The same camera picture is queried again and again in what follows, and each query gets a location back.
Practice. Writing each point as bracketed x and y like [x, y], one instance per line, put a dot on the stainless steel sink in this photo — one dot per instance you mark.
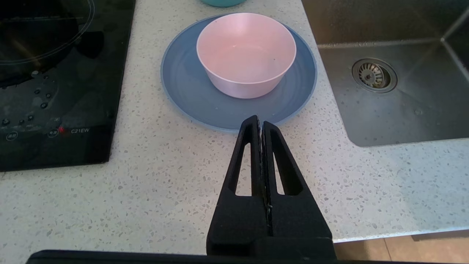
[421, 110]

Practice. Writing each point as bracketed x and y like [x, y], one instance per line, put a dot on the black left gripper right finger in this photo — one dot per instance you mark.
[296, 220]

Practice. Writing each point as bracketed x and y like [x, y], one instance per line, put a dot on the metal sink drain strainer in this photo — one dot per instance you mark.
[373, 75]

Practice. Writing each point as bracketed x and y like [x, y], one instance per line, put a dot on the teal bowl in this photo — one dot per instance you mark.
[222, 2]

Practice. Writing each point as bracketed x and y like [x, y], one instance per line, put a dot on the blue round plate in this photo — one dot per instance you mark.
[183, 86]

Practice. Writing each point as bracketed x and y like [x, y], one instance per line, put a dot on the pink bowl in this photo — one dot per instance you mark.
[245, 55]

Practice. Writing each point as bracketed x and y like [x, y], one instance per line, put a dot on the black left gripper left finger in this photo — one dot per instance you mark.
[238, 220]

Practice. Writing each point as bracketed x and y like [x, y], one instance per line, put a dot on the black induction cooktop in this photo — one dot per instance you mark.
[55, 73]

